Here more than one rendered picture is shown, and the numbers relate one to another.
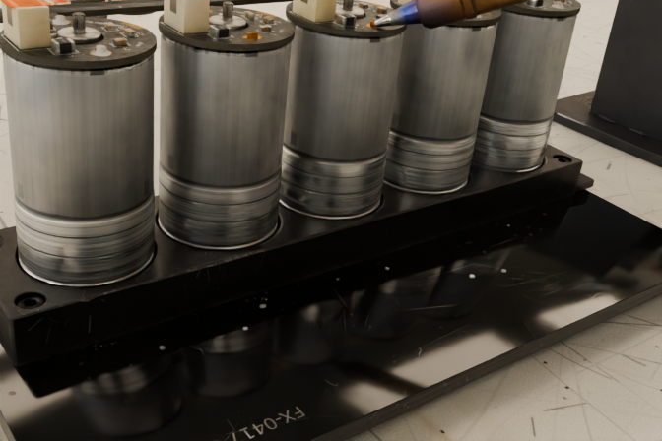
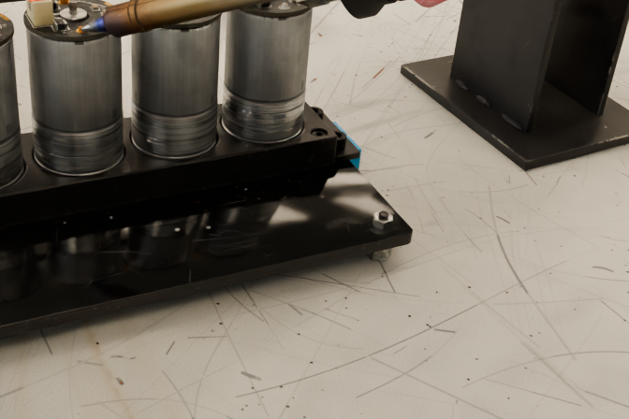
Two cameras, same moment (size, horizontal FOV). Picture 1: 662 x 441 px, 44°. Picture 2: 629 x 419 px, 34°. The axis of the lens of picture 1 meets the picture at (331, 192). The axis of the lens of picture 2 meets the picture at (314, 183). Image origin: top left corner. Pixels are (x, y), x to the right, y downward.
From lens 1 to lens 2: 0.14 m
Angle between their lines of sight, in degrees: 11
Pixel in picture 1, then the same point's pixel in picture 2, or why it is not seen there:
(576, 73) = not seen: hidden behind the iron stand
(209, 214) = not seen: outside the picture
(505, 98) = (245, 81)
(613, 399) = (251, 336)
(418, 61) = (143, 52)
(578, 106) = (445, 68)
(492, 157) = (241, 128)
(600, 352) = (271, 300)
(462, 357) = (119, 291)
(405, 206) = (136, 168)
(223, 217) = not seen: outside the picture
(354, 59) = (64, 56)
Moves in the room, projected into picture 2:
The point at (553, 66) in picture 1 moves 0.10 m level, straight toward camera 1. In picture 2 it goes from (283, 56) to (46, 229)
